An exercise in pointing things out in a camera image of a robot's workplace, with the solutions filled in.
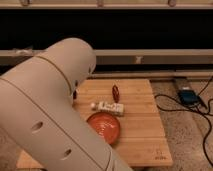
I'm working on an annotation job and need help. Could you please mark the white rectangular box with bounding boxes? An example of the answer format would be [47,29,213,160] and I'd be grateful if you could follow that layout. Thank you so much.
[90,101,124,116]

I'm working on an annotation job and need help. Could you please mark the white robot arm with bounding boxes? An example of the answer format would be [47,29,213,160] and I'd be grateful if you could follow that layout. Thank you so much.
[0,38,132,171]

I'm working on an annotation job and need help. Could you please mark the white wall rail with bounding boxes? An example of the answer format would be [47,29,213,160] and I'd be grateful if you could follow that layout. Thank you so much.
[0,49,213,66]

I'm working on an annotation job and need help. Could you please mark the orange ceramic bowl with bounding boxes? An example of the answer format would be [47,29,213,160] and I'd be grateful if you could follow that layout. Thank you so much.
[87,112,120,145]

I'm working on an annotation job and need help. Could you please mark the wooden table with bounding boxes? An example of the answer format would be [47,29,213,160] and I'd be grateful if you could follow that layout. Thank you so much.
[16,78,174,170]

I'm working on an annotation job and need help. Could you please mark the blue power adapter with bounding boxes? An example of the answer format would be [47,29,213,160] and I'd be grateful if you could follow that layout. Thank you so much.
[178,89,199,105]

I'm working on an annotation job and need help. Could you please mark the red oval object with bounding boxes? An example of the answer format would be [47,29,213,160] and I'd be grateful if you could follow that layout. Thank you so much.
[112,85,120,103]

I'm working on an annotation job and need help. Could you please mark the black cable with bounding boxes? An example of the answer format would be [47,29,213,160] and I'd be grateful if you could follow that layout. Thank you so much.
[153,75,213,168]

